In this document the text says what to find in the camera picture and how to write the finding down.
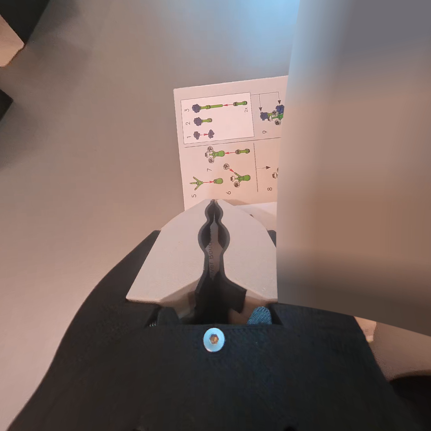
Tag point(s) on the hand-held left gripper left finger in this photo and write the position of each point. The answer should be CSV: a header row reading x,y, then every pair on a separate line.
x,y
168,266

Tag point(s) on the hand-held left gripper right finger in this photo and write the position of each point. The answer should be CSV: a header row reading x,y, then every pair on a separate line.
x,y
249,256

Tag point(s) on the white lego instruction booklet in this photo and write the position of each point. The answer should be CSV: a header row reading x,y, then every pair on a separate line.
x,y
197,165

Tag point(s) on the black object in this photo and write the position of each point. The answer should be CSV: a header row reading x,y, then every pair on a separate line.
x,y
4,104

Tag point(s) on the beige box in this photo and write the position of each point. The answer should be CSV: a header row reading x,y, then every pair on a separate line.
x,y
8,43

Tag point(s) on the black divider panel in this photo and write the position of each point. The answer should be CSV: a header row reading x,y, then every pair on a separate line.
x,y
20,10

